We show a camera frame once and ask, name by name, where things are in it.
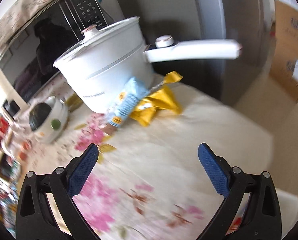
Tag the white bowl with green handle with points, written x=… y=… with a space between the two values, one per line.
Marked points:
x=54 y=124

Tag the floral tablecloth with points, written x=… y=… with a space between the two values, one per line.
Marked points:
x=149 y=183

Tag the upper cardboard box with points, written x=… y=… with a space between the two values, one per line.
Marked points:
x=286 y=29

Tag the lower cardboard box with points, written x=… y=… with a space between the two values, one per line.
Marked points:
x=284 y=69

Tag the dark green squash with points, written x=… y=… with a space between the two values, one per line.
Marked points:
x=38 y=115

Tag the black microwave oven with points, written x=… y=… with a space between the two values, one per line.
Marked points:
x=28 y=62

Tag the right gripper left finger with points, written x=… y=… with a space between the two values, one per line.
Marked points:
x=34 y=217

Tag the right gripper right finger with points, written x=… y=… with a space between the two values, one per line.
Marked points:
x=262 y=217

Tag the white electric cooking pot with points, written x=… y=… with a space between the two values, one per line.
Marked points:
x=98 y=67

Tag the yellow snack wrapper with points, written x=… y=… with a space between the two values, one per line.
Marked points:
x=160 y=98

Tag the cream kitchen appliance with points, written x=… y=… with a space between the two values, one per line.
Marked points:
x=7 y=92

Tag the grey refrigerator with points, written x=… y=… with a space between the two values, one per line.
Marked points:
x=247 y=22

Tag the light blue snack packet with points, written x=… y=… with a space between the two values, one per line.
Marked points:
x=132 y=93

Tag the cardboard box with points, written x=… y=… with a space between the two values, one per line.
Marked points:
x=284 y=69
x=286 y=29

